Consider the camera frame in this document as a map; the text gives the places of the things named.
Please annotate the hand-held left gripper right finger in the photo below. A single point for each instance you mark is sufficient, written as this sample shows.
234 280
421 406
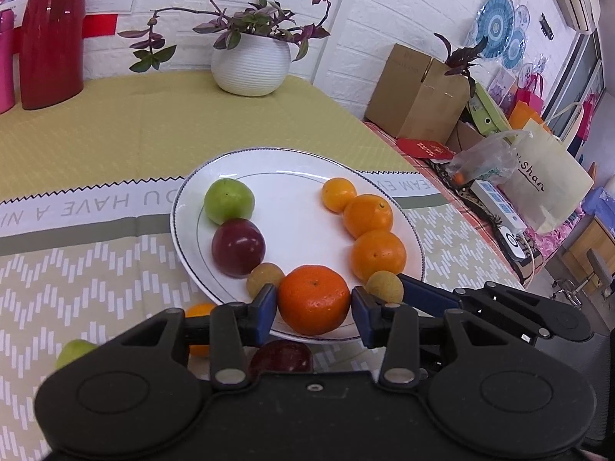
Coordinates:
363 319

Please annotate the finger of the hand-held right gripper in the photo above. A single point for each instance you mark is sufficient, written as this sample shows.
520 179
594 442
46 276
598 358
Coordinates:
427 295

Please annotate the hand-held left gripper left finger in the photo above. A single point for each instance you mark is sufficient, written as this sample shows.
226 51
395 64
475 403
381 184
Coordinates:
266 312

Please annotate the small tan round fruit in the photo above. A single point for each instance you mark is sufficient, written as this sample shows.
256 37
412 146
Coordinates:
265 278
384 287

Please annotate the dark red plum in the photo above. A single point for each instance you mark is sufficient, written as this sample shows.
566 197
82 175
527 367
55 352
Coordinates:
239 247
281 358

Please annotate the deep orange mandarin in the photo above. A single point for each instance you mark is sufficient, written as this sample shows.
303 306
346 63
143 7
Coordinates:
314 300

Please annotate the large orange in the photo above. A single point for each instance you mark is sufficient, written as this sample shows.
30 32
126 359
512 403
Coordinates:
379 255

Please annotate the small orange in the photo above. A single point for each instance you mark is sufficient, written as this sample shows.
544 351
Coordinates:
199 310
338 194

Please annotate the medium orange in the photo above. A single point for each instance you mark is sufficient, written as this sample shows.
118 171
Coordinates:
367 215

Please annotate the white plate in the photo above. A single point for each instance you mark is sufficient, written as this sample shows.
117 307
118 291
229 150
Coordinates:
293 211

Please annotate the green apple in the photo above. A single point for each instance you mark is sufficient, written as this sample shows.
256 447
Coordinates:
229 200
72 353

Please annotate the gray office chair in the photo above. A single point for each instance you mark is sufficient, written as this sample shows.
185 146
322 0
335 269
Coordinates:
598 269

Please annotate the pink floral cloth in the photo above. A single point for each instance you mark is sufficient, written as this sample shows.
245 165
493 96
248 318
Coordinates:
552 240

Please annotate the wooden cabinet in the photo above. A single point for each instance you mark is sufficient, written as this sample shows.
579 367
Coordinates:
586 245

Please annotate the red plaid cloth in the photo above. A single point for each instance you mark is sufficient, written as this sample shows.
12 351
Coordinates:
473 225

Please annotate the white round device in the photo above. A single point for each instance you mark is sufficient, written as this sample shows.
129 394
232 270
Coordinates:
511 245

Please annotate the white power strip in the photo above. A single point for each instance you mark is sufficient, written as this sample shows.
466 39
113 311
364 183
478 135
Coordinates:
495 201

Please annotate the cream tote bag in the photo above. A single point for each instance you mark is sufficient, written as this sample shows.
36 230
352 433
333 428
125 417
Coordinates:
547 187

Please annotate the red envelope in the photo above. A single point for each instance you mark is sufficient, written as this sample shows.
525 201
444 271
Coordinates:
423 148

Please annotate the clear plastic bag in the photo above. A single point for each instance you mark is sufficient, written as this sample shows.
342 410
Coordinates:
480 156

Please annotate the small cardboard box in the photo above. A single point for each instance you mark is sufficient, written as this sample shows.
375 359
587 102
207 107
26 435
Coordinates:
468 137

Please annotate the beige zigzag patterned tablecloth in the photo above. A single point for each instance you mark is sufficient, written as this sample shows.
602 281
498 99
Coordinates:
96 273

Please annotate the large cardboard box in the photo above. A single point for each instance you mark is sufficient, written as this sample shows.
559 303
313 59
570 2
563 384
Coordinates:
408 96

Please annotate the orange gift bag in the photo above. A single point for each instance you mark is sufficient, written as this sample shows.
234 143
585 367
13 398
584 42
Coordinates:
526 117

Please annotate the magenta shopping bag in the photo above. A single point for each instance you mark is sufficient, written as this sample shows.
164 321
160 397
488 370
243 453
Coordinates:
587 115

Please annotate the pink gift bag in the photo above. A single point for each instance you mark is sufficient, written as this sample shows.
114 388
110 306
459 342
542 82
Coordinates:
531 96

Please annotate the glass window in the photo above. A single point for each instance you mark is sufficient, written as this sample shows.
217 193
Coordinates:
574 86

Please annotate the purple leaf plant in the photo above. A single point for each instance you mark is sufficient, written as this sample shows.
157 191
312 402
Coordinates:
461 57

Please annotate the olive green tablecloth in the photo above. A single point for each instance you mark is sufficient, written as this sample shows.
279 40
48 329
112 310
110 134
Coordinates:
120 120

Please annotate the potted plant in white pot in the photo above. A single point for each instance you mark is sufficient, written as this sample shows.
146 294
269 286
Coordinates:
252 67

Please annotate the medium blue round fan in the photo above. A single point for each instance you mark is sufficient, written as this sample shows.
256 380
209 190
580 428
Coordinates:
514 48

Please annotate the large blue round fan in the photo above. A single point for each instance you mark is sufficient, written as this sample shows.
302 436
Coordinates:
495 21

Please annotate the small blue round fan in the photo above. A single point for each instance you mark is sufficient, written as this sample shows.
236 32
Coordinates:
521 15

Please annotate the red paper strip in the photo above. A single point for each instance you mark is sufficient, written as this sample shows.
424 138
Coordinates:
98 25

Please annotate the red thermos jug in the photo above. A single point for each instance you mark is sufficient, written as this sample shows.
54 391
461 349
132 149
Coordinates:
48 57

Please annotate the pink thermos bottle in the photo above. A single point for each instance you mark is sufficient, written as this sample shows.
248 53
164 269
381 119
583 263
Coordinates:
5 67

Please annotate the white wall conduit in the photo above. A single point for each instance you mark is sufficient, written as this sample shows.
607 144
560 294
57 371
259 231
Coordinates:
336 14

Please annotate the black wall hook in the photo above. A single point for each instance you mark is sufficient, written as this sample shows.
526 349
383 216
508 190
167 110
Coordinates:
545 24

